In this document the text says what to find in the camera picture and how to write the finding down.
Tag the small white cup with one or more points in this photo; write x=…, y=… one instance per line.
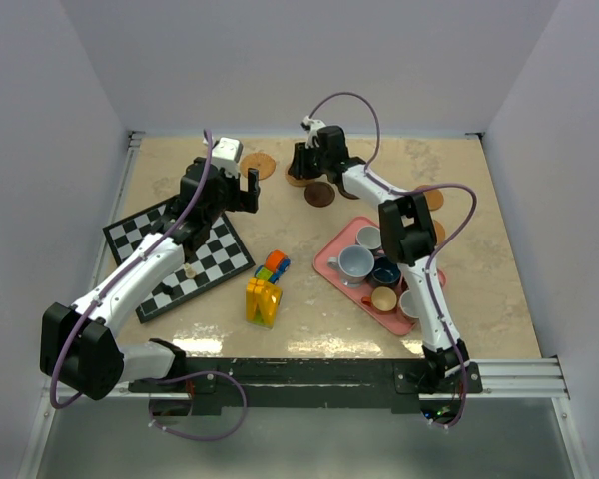
x=369, y=237

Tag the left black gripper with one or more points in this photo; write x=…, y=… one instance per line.
x=243, y=200

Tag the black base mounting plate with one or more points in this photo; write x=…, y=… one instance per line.
x=398, y=385

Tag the white cup brown handle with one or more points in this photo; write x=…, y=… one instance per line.
x=407, y=306

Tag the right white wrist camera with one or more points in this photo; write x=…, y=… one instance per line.
x=312, y=126

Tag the white chess piece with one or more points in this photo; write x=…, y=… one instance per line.
x=189, y=271

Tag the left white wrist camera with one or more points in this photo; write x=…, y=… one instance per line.
x=226, y=155

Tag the large light blue cup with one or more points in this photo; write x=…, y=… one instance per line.
x=353, y=265

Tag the woven rattan coaster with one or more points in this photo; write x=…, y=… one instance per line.
x=434, y=197
x=262, y=162
x=439, y=231
x=298, y=183

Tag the dark wooden coaster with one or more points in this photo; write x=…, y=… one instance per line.
x=349, y=195
x=319, y=194

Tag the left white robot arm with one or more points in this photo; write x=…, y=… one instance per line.
x=186, y=250

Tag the orange cup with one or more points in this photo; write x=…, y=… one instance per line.
x=382, y=300

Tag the dark blue cup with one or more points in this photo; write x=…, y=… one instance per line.
x=384, y=273

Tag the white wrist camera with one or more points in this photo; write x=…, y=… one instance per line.
x=312, y=126
x=226, y=155

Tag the black white chessboard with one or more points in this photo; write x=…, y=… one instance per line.
x=223, y=257

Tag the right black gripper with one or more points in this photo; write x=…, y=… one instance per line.
x=299, y=168

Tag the yellow toy block house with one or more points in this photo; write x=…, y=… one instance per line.
x=262, y=302

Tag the colourful toy car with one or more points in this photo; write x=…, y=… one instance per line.
x=276, y=264

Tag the black chess piece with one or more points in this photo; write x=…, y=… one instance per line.
x=166, y=289

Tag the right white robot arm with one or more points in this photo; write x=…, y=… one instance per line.
x=408, y=239

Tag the pink tray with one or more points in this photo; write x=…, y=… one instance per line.
x=395, y=321

